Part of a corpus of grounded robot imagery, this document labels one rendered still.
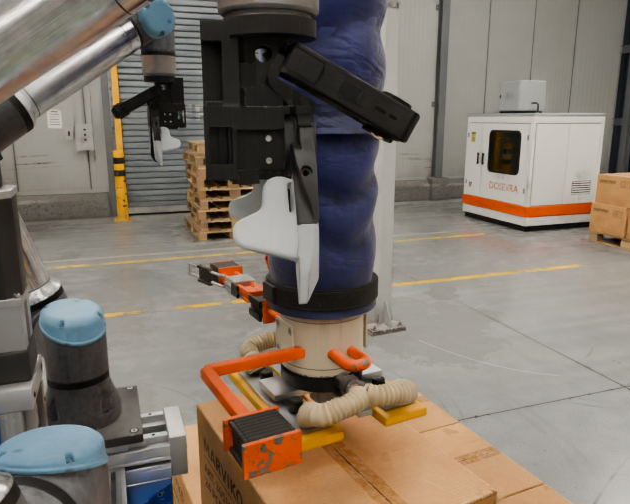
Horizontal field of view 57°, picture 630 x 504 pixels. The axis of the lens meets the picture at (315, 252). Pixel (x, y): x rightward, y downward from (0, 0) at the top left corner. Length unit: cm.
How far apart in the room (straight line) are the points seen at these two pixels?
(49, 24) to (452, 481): 101
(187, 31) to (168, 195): 275
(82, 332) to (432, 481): 72
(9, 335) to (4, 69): 43
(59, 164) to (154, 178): 151
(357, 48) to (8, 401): 76
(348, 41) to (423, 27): 1104
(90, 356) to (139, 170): 918
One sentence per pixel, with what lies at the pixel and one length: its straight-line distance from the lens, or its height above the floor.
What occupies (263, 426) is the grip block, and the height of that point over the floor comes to 121.
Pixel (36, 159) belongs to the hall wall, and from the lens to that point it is 1043.
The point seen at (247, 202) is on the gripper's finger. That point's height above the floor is 155.
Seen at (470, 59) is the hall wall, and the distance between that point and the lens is 1257.
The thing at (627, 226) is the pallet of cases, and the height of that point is 30.
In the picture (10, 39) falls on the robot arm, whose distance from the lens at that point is 62.
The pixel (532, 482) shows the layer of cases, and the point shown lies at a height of 54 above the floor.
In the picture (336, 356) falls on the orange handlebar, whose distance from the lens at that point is 110.
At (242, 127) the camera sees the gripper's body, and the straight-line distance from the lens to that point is 42.
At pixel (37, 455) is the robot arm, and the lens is 72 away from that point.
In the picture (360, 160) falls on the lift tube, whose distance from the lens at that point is 104.
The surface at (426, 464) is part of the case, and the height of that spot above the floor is 94.
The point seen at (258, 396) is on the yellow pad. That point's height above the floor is 107.
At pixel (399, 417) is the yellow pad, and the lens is 116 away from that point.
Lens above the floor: 163
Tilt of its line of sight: 13 degrees down
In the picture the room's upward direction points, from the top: straight up
